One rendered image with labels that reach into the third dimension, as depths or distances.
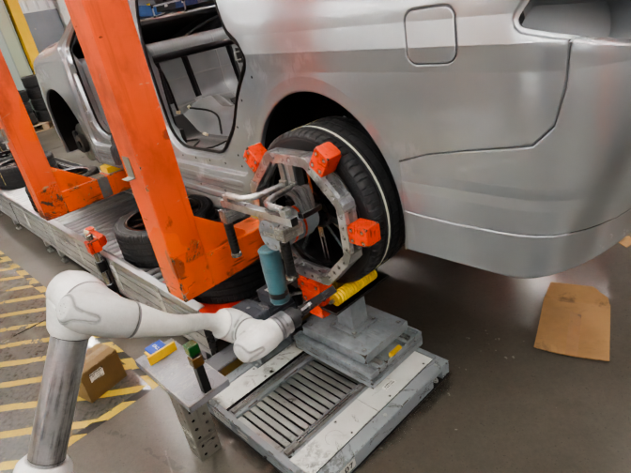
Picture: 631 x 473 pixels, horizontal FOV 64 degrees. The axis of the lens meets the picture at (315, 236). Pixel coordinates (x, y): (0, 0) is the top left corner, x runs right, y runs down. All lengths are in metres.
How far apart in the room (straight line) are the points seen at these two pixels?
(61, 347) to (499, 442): 1.56
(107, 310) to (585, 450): 1.70
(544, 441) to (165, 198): 1.73
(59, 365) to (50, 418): 0.15
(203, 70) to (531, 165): 3.45
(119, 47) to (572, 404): 2.19
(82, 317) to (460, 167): 1.12
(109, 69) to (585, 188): 1.58
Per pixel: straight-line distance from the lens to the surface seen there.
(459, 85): 1.51
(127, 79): 2.04
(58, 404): 1.62
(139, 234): 3.26
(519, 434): 2.20
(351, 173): 1.78
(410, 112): 1.63
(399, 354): 2.31
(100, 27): 2.02
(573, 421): 2.28
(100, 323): 1.37
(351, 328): 2.34
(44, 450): 1.68
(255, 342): 1.66
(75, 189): 4.04
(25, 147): 3.92
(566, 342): 2.62
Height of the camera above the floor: 1.63
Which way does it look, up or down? 26 degrees down
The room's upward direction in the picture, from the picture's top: 11 degrees counter-clockwise
